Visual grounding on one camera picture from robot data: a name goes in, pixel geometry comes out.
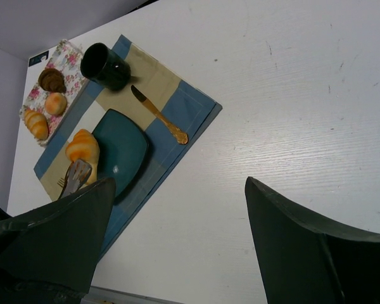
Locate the floral tray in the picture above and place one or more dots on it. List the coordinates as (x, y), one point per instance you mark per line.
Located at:
(66, 58)

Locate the gold knife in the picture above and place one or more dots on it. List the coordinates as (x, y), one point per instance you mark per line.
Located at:
(180, 136)

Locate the aluminium table frame rail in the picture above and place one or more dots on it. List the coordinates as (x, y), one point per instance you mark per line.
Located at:
(102, 295)

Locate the blue beige checked placemat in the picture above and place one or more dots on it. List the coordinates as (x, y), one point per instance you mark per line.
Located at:
(185, 106)

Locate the teal square plate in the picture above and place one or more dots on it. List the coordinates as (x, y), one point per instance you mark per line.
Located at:
(124, 150)

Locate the orange croissant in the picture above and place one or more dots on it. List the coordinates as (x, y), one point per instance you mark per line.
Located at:
(84, 146)
(37, 124)

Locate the dark green mug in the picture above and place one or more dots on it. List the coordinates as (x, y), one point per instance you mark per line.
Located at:
(104, 67)

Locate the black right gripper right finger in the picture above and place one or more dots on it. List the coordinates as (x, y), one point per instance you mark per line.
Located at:
(305, 257)

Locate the chocolate croissant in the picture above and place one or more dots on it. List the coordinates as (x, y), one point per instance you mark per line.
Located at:
(52, 80)

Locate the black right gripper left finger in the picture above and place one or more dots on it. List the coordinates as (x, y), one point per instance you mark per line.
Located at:
(49, 254)

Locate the round orange bun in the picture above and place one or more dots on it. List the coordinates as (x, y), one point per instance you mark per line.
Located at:
(55, 104)

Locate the metal tongs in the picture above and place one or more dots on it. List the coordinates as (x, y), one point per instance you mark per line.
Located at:
(76, 176)

